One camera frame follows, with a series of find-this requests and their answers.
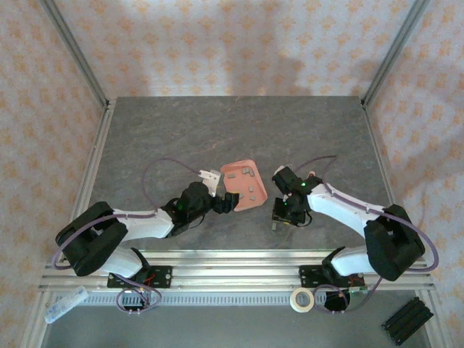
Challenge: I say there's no grey slotted cable duct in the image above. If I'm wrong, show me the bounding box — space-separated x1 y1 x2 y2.
78 291 351 306

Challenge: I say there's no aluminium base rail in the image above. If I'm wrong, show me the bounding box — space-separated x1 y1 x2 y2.
38 249 436 293

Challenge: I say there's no aluminium side rail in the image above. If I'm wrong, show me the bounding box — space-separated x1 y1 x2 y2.
57 99 117 262
362 99 418 262

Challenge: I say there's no aluminium frame post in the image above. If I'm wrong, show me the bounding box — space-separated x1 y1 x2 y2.
38 0 112 109
360 0 432 109

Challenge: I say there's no pink plastic tray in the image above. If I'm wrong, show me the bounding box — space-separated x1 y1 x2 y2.
220 158 268 213

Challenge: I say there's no short black extrusion bar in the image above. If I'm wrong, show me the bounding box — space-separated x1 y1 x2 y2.
381 297 435 345

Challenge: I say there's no clear plastic packet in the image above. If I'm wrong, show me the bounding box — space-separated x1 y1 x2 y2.
43 285 89 325

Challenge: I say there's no white masking tape roll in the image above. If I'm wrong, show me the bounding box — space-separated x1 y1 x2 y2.
289 288 315 313

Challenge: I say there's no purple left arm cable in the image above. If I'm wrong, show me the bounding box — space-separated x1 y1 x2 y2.
50 157 202 317

